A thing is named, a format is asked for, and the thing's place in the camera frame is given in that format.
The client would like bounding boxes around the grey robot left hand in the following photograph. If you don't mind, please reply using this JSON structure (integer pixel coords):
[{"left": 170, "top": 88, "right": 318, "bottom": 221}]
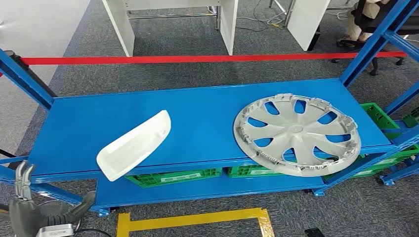
[{"left": 8, "top": 160, "right": 97, "bottom": 237}]

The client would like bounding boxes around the white plastic car part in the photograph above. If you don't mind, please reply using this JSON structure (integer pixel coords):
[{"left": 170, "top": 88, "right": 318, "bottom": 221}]
[{"left": 96, "top": 110, "right": 172, "bottom": 182}]

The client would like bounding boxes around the blue metal shelf rack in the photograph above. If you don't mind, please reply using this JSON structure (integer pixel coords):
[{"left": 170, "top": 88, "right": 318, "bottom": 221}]
[{"left": 0, "top": 0, "right": 419, "bottom": 217}]

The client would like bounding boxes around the green folded plastic crate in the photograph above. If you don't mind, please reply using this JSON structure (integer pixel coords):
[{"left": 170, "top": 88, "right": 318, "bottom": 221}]
[
  {"left": 402, "top": 106, "right": 419, "bottom": 129},
  {"left": 125, "top": 167, "right": 222, "bottom": 189},
  {"left": 322, "top": 102, "right": 419, "bottom": 180},
  {"left": 226, "top": 164, "right": 283, "bottom": 179}
]

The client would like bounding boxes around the red barrier belt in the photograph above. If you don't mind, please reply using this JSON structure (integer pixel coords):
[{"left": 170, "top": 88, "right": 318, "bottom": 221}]
[{"left": 20, "top": 50, "right": 407, "bottom": 66}]

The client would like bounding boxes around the white desk with metal bar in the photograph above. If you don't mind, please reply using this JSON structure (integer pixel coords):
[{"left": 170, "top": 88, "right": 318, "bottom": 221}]
[{"left": 101, "top": 0, "right": 239, "bottom": 57}]

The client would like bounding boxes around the grey plastic wheel hubcap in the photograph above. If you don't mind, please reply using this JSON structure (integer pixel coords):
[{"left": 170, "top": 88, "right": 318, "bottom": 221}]
[{"left": 233, "top": 93, "right": 362, "bottom": 178}]

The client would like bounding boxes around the small black object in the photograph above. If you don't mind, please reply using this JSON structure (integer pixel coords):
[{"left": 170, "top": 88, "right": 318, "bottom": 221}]
[{"left": 304, "top": 228, "right": 327, "bottom": 237}]

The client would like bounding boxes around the white desk side panel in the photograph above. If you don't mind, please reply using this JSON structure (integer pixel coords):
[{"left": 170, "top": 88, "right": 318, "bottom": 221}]
[{"left": 270, "top": 0, "right": 331, "bottom": 52}]

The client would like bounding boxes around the person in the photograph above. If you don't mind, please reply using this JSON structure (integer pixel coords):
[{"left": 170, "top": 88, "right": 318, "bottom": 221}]
[{"left": 336, "top": 0, "right": 398, "bottom": 48}]

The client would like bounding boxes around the black office chair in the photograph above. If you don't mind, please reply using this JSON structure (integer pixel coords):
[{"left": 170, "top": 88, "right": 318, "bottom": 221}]
[{"left": 331, "top": 0, "right": 419, "bottom": 77}]

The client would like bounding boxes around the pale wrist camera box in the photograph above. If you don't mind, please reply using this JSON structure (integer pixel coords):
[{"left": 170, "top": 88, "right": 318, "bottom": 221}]
[{"left": 35, "top": 223, "right": 75, "bottom": 237}]

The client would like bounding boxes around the black robot tether cable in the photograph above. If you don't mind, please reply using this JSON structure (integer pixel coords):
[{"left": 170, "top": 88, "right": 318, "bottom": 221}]
[{"left": 73, "top": 228, "right": 114, "bottom": 237}]

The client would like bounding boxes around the black floor cable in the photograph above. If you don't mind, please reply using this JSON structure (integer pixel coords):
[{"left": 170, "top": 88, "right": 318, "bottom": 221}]
[{"left": 235, "top": 0, "right": 266, "bottom": 33}]

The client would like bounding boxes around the white floor cable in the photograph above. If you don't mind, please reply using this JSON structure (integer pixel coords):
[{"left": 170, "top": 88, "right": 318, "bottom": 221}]
[{"left": 236, "top": 9, "right": 291, "bottom": 28}]

